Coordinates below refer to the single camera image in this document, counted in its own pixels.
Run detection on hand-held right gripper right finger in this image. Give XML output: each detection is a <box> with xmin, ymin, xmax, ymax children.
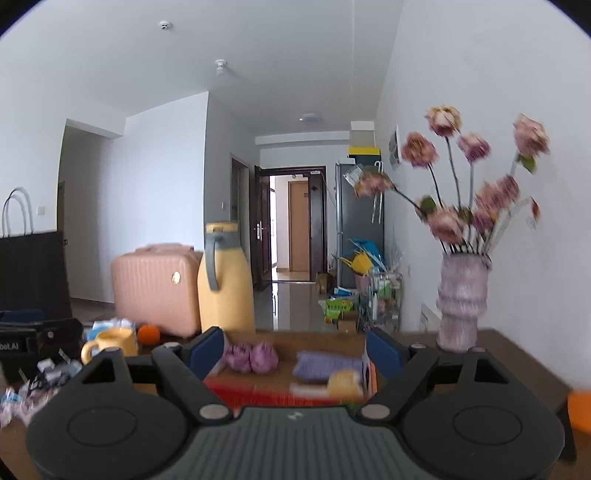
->
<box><xmin>356</xmin><ymin>328</ymin><xmax>522</xmax><ymax>423</ymax></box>

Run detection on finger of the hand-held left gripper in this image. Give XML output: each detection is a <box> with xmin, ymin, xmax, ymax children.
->
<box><xmin>0</xmin><ymin>309</ymin><xmax>47</xmax><ymax>325</ymax></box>
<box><xmin>28</xmin><ymin>318</ymin><xmax>85</xmax><ymax>365</ymax></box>

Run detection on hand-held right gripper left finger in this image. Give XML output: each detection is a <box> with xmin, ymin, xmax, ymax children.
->
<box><xmin>69</xmin><ymin>326</ymin><xmax>232</xmax><ymax>424</ymax></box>

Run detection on white and yellow sheep plush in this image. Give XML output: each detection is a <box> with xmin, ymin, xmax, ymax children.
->
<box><xmin>327</xmin><ymin>369</ymin><xmax>363</xmax><ymax>398</ymax></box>

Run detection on purple satin bow scrunchie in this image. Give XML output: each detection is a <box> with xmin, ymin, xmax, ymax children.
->
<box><xmin>225</xmin><ymin>342</ymin><xmax>279</xmax><ymax>374</ymax></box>

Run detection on red cardboard box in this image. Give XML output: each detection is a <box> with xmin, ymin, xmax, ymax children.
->
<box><xmin>203</xmin><ymin>329</ymin><xmax>379</xmax><ymax>409</ymax></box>

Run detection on purple knitted headband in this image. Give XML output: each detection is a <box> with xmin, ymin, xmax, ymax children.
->
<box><xmin>293</xmin><ymin>351</ymin><xmax>365</xmax><ymax>383</ymax></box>

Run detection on pile of small plastic packets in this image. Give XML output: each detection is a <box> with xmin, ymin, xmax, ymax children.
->
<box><xmin>0</xmin><ymin>355</ymin><xmax>84</xmax><ymax>425</ymax></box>

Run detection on black paper bag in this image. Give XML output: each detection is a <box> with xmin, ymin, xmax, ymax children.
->
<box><xmin>0</xmin><ymin>187</ymin><xmax>72</xmax><ymax>319</ymax></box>

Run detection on blue tissue pack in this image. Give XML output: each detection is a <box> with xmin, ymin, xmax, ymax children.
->
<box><xmin>90</xmin><ymin>318</ymin><xmax>137</xmax><ymax>333</ymax></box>

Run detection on yellow thermos jug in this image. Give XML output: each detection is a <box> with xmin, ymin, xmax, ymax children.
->
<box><xmin>198</xmin><ymin>222</ymin><xmax>256</xmax><ymax>333</ymax></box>

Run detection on yellow mug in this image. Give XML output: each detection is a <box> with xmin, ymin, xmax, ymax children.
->
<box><xmin>81</xmin><ymin>328</ymin><xmax>139</xmax><ymax>365</ymax></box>

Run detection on green box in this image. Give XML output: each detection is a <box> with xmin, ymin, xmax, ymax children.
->
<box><xmin>318</xmin><ymin>298</ymin><xmax>358</xmax><ymax>324</ymax></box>

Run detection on pink suitcase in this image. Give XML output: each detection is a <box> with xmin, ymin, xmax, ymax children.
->
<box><xmin>111</xmin><ymin>246</ymin><xmax>204</xmax><ymax>337</ymax></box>

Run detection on purple ceramic vase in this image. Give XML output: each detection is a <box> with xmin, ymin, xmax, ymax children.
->
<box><xmin>436</xmin><ymin>253</ymin><xmax>492</xmax><ymax>354</ymax></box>

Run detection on clear plastic wrapping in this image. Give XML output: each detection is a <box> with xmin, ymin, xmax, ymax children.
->
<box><xmin>385</xmin><ymin>231</ymin><xmax>402</xmax><ymax>273</ymax></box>

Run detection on blue bag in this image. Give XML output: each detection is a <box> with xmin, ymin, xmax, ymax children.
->
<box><xmin>348</xmin><ymin>239</ymin><xmax>384</xmax><ymax>264</ymax></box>

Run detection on grey fridge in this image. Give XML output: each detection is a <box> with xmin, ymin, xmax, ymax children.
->
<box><xmin>335</xmin><ymin>161</ymin><xmax>385</xmax><ymax>289</ymax></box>

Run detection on dried pink roses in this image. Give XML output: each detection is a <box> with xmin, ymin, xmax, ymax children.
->
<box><xmin>353</xmin><ymin>105</ymin><xmax>550</xmax><ymax>254</ymax></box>

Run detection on wooden door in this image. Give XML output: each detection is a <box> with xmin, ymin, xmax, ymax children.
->
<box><xmin>288</xmin><ymin>180</ymin><xmax>309</xmax><ymax>273</ymax></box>

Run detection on white umbrella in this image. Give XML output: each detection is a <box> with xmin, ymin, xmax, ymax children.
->
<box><xmin>372</xmin><ymin>161</ymin><xmax>384</xmax><ymax>224</ymax></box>

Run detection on orange and black holder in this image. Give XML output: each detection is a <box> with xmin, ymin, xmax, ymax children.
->
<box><xmin>567</xmin><ymin>390</ymin><xmax>591</xmax><ymax>435</ymax></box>

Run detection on white box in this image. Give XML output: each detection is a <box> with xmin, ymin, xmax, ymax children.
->
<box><xmin>351</xmin><ymin>121</ymin><xmax>376</xmax><ymax>147</ymax></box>

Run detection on wire trolley rack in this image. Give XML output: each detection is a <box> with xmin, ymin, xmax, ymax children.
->
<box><xmin>365</xmin><ymin>272</ymin><xmax>403</xmax><ymax>333</ymax></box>

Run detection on dark door frame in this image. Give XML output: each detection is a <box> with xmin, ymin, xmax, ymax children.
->
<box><xmin>253</xmin><ymin>165</ymin><xmax>326</xmax><ymax>291</ymax></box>

